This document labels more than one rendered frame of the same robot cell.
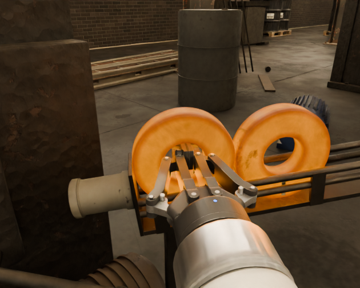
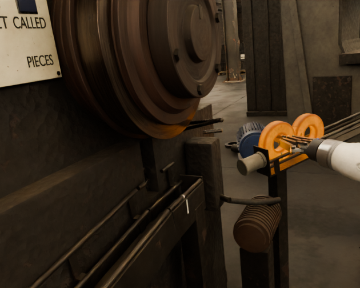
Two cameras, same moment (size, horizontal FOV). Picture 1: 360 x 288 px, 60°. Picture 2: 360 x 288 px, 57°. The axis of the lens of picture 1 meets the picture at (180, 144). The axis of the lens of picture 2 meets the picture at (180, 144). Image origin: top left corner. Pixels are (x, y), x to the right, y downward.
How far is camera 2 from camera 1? 0.92 m
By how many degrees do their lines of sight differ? 19
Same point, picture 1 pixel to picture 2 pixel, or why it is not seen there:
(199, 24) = not seen: hidden behind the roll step
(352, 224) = (313, 196)
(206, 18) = not seen: hidden behind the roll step
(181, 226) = (312, 147)
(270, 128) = (305, 123)
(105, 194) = (256, 160)
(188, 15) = not seen: hidden behind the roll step
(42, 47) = (203, 108)
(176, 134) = (278, 131)
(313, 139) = (318, 125)
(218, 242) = (330, 142)
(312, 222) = (290, 200)
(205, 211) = (318, 140)
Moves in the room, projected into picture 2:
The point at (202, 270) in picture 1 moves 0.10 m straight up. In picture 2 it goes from (332, 147) to (332, 114)
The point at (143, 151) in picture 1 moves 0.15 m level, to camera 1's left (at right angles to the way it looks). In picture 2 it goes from (268, 140) to (230, 148)
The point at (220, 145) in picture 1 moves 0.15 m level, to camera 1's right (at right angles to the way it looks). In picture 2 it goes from (291, 132) to (324, 126)
